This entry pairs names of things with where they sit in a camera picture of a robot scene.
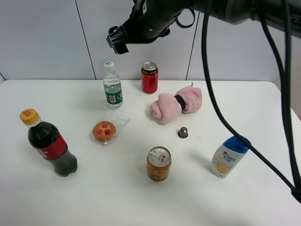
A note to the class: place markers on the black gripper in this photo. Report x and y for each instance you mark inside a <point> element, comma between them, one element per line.
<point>148,19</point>

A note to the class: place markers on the clear water bottle green label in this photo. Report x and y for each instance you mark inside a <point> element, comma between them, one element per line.
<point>112,86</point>

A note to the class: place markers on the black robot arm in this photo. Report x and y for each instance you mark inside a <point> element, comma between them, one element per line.
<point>232,12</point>

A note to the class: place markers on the red soda can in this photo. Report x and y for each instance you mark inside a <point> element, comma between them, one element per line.
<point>149,73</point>

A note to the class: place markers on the rolled pink towel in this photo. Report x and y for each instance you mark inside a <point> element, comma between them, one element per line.
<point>168,107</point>

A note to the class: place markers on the wrapped orange pastry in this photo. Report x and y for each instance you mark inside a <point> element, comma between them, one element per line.
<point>108,127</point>

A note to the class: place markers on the dark coffee capsule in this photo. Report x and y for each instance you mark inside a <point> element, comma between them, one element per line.
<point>183,132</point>

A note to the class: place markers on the cola bottle yellow cap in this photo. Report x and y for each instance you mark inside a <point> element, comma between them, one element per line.
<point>49,143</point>

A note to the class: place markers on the gold drink can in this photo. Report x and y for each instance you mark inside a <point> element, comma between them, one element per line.
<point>159,161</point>

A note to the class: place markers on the white shampoo bottle blue cap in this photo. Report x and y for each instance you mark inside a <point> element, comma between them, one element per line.
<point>227,156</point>

